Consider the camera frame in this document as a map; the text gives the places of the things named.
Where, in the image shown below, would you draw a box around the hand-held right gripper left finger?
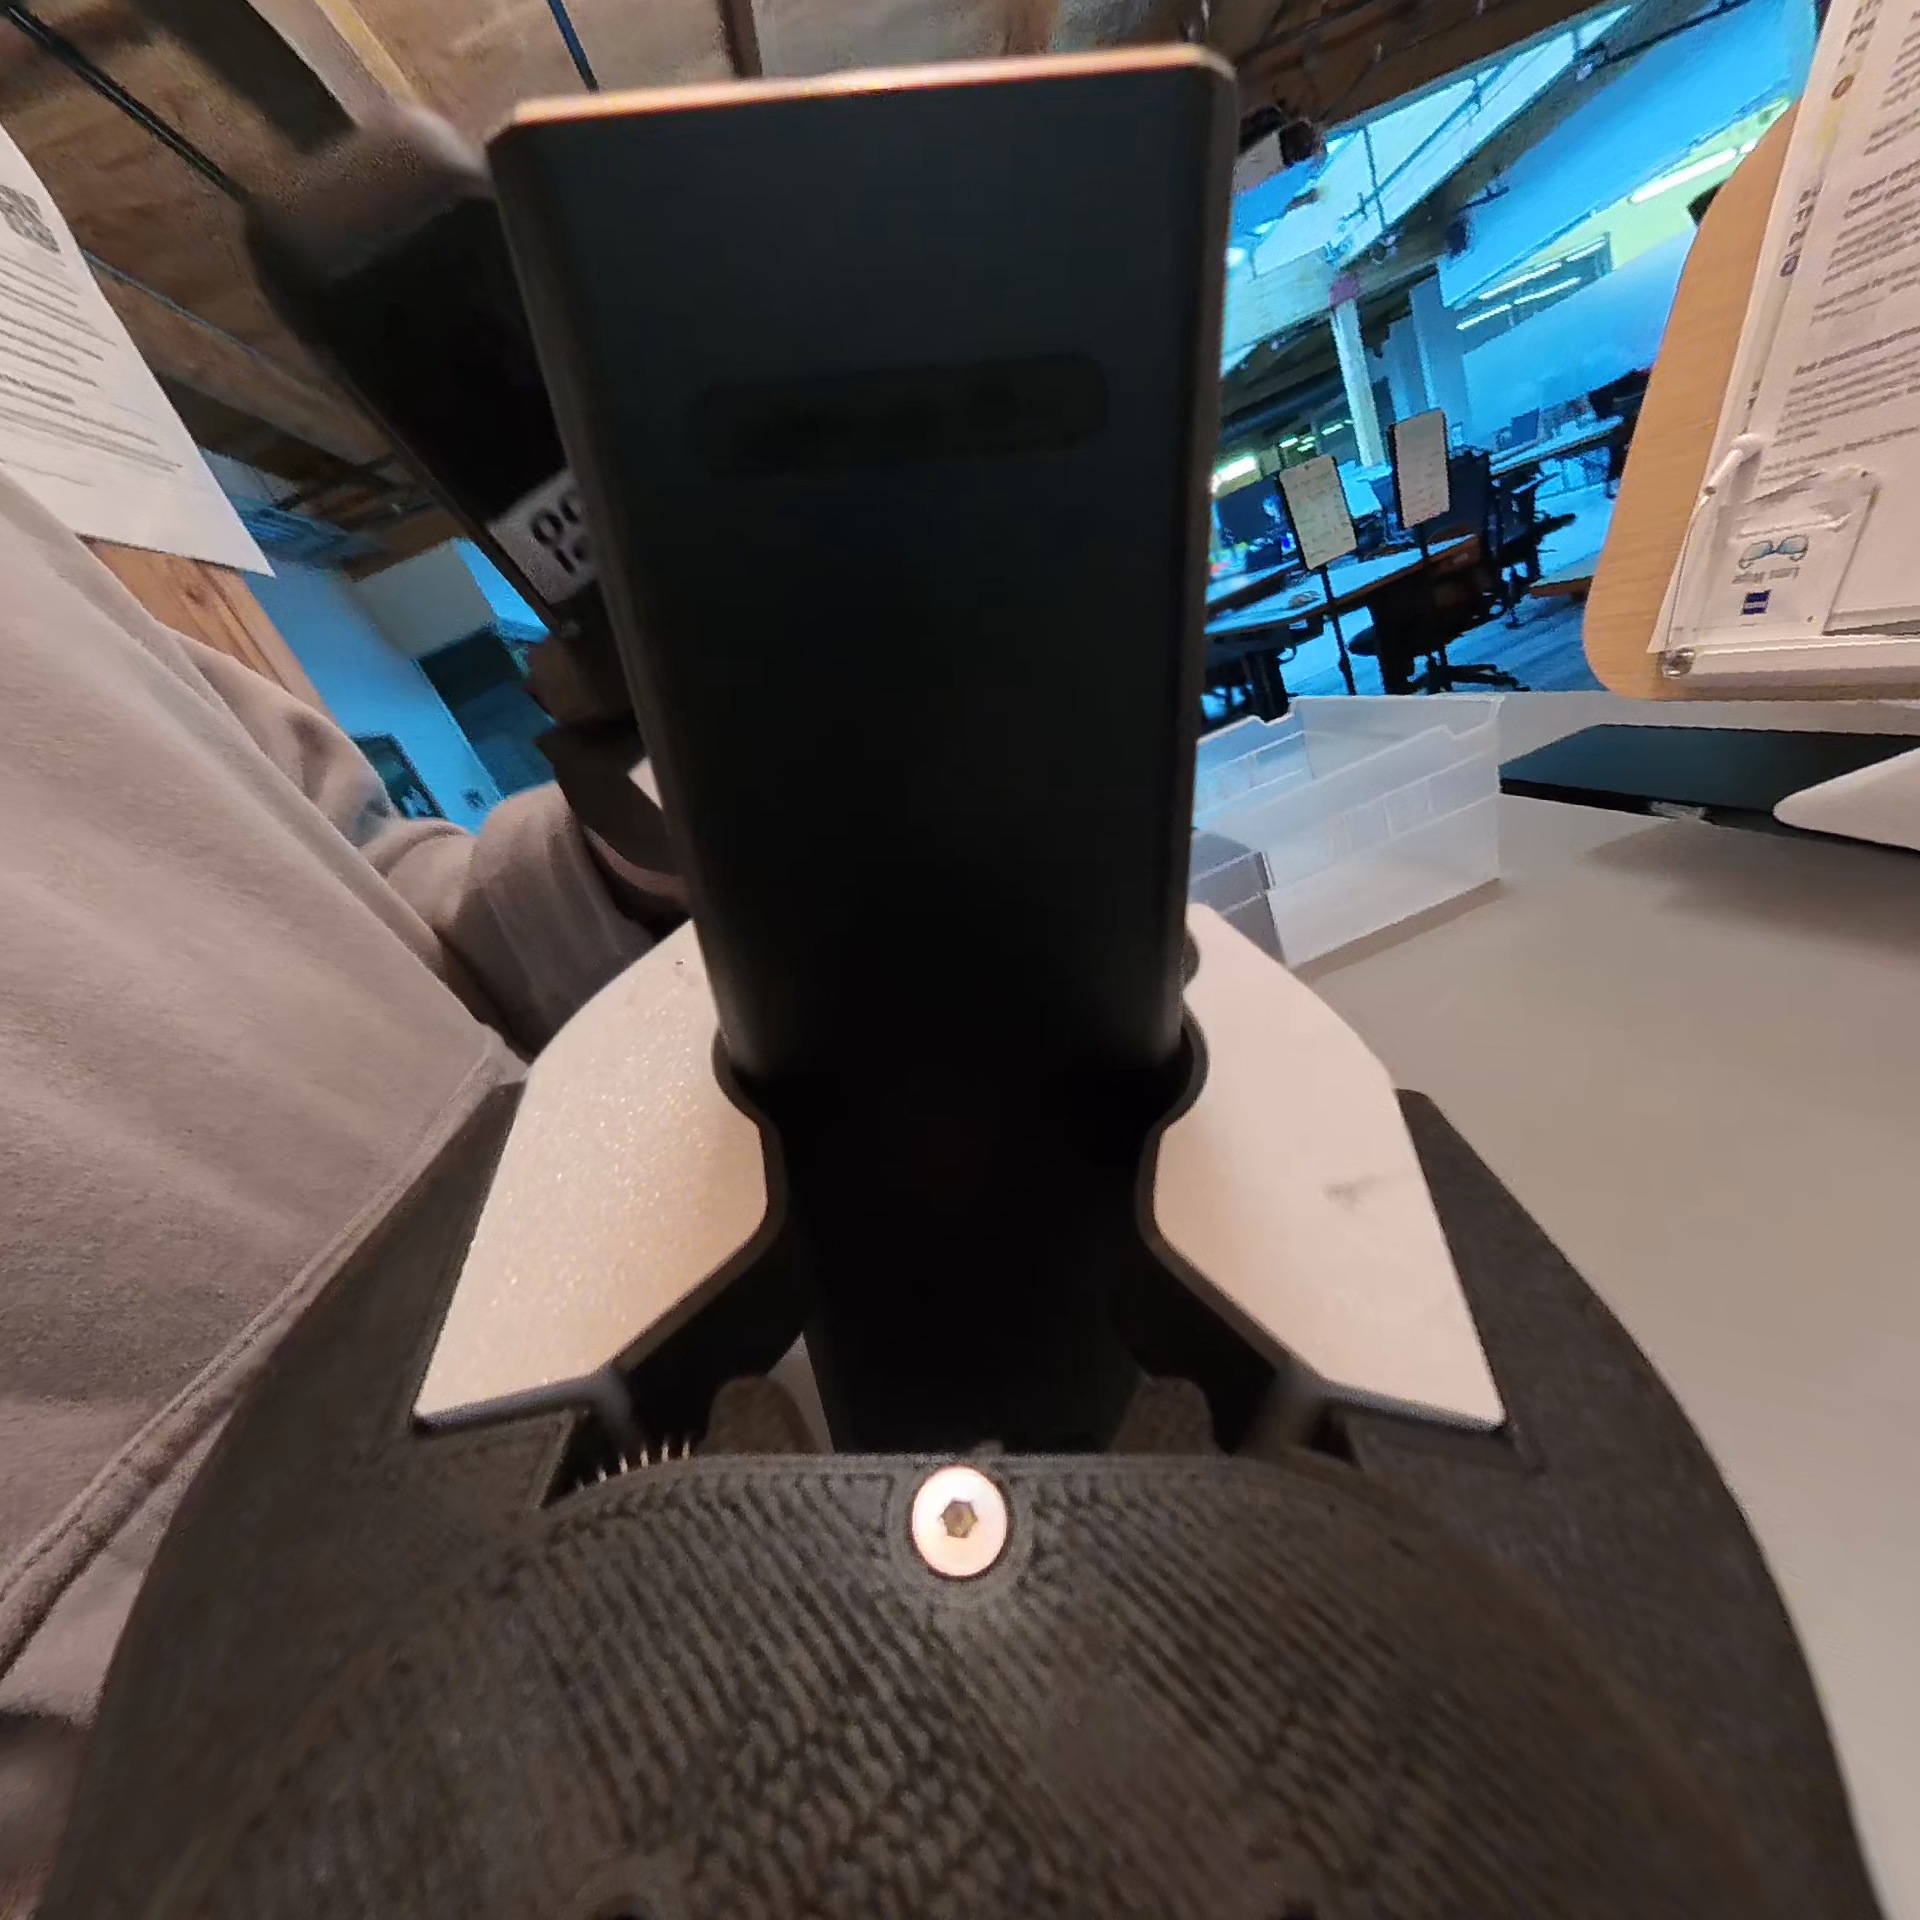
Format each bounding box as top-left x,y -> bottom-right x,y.
412,919 -> 828,1466

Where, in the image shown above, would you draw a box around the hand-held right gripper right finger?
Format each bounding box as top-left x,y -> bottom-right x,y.
1110,903 -> 1506,1449

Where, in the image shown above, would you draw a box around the clear plastic bin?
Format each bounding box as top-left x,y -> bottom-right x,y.
1190,693 -> 1506,971

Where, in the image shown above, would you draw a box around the dark grey device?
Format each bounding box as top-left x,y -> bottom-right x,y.
487,45 -> 1240,1454

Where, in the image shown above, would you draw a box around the person's left forearm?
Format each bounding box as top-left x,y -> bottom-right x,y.
195,660 -> 682,1058

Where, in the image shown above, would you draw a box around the person's left hand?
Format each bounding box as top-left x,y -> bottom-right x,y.
522,630 -> 684,922

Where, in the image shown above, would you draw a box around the white printed paper sheet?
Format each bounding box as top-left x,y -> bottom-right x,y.
0,133 -> 275,580

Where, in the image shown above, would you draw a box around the black flat pad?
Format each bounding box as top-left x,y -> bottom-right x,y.
1500,724 -> 1920,837

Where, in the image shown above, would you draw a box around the long wooden desk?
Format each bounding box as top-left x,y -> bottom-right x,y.
1205,532 -> 1484,707

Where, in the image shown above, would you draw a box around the black office chair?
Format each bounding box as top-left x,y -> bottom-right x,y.
1430,447 -> 1554,695

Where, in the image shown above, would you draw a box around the white rounded object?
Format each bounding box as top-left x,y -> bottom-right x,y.
1774,754 -> 1920,846

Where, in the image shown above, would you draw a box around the paper board on stand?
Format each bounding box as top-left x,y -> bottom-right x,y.
1387,406 -> 1456,663
1276,454 -> 1365,695

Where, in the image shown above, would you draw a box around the wooden clipboard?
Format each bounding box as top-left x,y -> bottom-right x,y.
1581,103 -> 1920,701

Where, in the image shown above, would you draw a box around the white instruction papers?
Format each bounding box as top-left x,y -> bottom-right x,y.
1648,0 -> 1920,681

